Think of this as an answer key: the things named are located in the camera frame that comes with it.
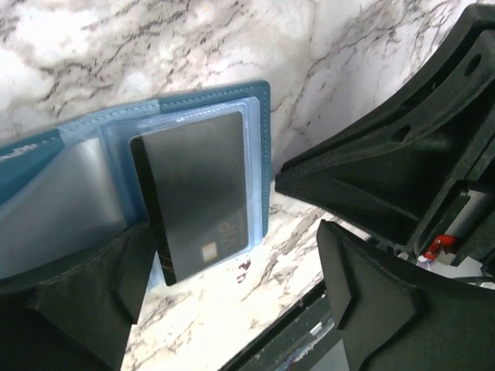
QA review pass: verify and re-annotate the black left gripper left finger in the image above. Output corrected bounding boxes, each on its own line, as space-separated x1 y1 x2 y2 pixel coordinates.
1 223 155 370

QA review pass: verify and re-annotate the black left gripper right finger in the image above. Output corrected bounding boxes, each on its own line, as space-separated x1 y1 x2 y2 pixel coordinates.
317 221 494 370

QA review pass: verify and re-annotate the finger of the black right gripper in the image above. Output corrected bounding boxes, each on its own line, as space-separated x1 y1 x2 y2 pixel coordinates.
275 4 494 251

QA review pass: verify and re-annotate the blue leather card holder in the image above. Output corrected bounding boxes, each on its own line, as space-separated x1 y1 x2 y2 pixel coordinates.
1 80 271 285

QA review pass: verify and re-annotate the silver credit card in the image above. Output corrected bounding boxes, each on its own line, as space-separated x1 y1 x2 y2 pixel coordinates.
130 112 249 286

